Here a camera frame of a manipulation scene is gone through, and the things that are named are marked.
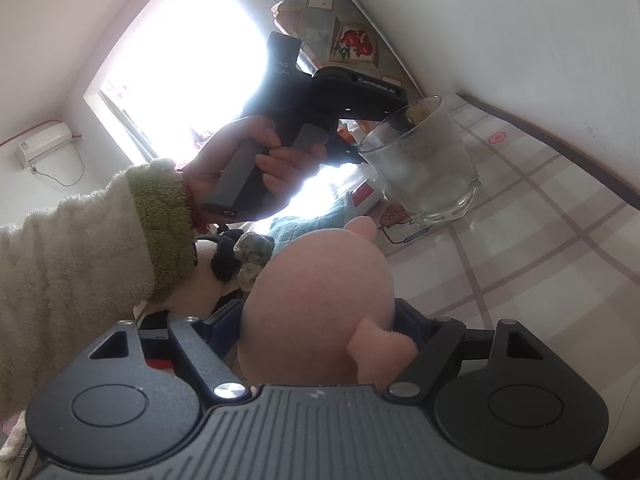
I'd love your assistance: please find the black power cable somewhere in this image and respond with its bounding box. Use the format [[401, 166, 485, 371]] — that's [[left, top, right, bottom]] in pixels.
[[30, 135, 86, 188]]

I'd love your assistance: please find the person's left forearm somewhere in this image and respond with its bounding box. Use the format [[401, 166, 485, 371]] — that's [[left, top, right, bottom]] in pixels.
[[0, 157, 198, 406]]

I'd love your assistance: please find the white air conditioner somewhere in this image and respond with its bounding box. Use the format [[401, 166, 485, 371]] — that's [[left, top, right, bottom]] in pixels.
[[14, 120, 73, 168]]

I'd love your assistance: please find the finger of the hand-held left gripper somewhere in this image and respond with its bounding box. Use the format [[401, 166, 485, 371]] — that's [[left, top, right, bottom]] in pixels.
[[322, 139, 368, 167]]

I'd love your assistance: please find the person's left hand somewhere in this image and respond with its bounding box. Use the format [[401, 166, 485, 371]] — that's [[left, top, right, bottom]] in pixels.
[[182, 115, 326, 223]]

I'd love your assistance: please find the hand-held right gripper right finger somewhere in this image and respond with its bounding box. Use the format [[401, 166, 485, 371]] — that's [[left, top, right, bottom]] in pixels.
[[389, 299, 545, 401]]

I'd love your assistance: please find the light blue towel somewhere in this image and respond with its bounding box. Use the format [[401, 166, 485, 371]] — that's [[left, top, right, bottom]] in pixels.
[[270, 192, 358, 256]]

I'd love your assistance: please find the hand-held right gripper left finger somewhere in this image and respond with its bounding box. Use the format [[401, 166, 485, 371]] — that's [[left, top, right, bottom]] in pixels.
[[90, 299, 249, 402]]

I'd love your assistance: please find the plush doll with red dress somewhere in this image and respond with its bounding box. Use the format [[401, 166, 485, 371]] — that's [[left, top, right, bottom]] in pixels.
[[135, 230, 251, 391]]

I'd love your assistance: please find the grey green scrunchie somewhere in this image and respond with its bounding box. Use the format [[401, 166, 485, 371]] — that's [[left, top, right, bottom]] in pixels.
[[235, 232, 275, 291]]

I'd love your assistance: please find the checked tablecloth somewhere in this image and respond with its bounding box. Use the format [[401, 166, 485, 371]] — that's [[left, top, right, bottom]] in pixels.
[[345, 92, 640, 461]]

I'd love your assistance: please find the clear glass mug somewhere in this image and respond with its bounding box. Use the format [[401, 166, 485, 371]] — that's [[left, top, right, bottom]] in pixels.
[[357, 96, 482, 226]]

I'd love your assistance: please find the white printed cup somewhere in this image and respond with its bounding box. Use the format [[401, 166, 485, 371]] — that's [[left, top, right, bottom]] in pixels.
[[350, 167, 396, 216]]

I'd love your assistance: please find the pink round plush toy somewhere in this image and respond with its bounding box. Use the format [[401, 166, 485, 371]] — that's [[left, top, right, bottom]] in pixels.
[[236, 217, 418, 393]]

